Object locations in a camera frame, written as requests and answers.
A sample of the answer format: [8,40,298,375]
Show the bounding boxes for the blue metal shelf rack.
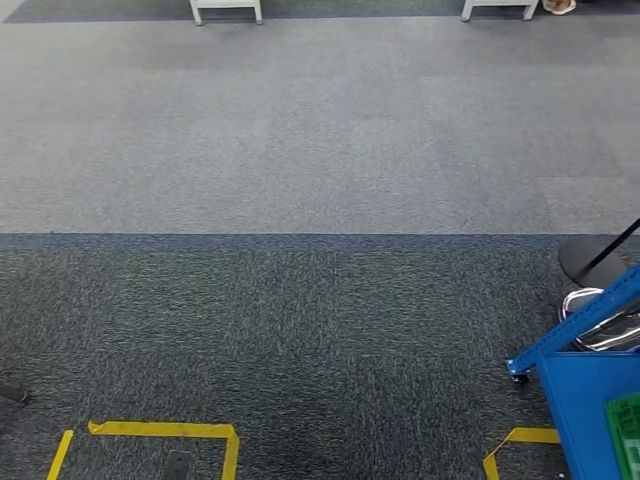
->
[506,264,640,480]

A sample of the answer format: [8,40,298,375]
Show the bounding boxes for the yellow floor tape strip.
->
[45,429,75,480]
[88,419,241,480]

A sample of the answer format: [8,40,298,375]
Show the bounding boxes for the black robot foot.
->
[161,449,195,480]

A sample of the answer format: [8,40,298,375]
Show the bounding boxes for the yellow floor tape outline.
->
[482,427,561,480]

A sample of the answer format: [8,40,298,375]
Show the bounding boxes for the dark round floor base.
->
[558,237,630,289]

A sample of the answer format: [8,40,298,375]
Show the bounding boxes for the green plastic crate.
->
[604,393,640,480]

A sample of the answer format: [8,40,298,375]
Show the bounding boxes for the white bench frame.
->
[189,0,264,27]
[460,0,541,24]

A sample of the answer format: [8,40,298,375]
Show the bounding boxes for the black barrier strap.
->
[574,218,640,280]

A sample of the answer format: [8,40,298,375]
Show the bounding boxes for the chrome stanchion post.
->
[558,287,640,354]

